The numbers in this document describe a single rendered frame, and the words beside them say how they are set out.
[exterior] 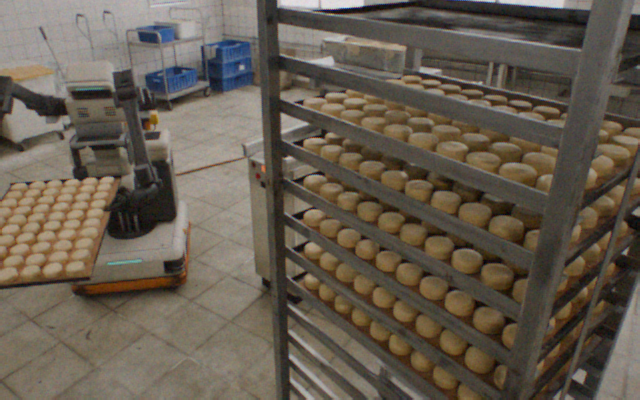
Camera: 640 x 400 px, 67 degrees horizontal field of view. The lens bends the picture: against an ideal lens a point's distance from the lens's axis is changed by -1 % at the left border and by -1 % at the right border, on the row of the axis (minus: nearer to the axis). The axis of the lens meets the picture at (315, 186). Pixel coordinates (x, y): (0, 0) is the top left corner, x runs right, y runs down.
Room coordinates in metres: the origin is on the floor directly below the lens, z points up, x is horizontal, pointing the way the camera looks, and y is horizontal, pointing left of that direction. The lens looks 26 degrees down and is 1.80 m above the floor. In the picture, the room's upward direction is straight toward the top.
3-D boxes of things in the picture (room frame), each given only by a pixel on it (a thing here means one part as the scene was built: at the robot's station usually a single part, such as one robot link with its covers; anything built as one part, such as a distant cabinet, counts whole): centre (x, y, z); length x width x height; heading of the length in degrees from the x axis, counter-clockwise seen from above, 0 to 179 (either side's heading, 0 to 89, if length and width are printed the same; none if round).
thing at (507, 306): (0.77, -0.13, 1.32); 0.64 x 0.03 x 0.03; 40
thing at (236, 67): (6.99, 1.25, 0.30); 0.60 x 0.40 x 0.20; 146
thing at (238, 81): (6.99, 1.25, 0.10); 0.60 x 0.40 x 0.20; 143
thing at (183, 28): (6.40, 1.76, 0.90); 0.44 x 0.36 x 0.20; 64
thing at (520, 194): (0.77, -0.13, 1.50); 0.64 x 0.03 x 0.03; 40
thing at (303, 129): (3.06, -0.30, 0.87); 2.01 x 0.03 x 0.07; 138
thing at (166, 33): (6.05, 1.92, 0.88); 0.40 x 0.30 x 0.16; 59
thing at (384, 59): (2.88, -0.34, 1.25); 0.56 x 0.29 x 0.14; 48
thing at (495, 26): (0.89, -0.28, 1.68); 0.60 x 0.40 x 0.02; 40
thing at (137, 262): (2.55, 1.11, 0.16); 0.67 x 0.64 x 0.25; 11
